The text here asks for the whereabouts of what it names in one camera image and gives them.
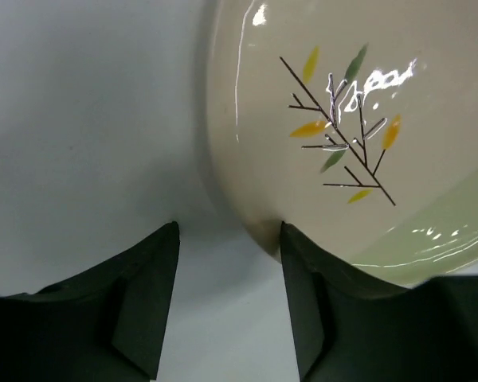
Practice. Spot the beige green leaf plate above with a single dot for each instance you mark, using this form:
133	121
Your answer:
355	121

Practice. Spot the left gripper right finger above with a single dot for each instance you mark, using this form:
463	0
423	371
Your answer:
348	325

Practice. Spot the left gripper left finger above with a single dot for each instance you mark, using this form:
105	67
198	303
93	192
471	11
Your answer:
105	324

